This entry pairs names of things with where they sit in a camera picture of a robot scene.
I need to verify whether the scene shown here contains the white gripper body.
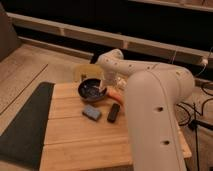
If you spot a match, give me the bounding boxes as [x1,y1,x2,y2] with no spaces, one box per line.
[100,72,116,89]

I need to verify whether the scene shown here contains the dark ceramic bowl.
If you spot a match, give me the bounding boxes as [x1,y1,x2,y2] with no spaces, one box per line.
[78,78,107,102]

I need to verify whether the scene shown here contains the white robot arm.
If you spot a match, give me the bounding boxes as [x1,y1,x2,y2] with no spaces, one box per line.
[98,49,195,171]

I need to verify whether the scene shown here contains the orange carrot toy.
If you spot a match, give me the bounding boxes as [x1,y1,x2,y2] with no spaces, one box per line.
[107,90,123,105]

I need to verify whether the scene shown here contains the yellow round plate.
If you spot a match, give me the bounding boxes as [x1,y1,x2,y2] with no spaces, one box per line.
[73,64,103,82]

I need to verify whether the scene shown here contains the black rectangular remote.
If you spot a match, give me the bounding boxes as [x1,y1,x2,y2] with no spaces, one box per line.
[107,103,120,123]

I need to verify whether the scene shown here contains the blue grey sponge block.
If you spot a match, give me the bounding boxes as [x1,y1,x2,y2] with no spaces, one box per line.
[82,105,101,121]

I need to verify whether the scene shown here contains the dark floor mat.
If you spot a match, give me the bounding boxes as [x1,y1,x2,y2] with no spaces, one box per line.
[0,82,54,169]

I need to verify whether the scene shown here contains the black cables on floor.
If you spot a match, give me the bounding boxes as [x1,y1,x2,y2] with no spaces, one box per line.
[175,81,213,171]

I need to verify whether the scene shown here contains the wooden shelf rail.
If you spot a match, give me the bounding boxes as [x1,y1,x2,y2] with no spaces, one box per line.
[7,12,213,66]

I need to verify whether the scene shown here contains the white cable with plug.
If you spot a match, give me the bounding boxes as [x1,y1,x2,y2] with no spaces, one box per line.
[171,46,213,78]

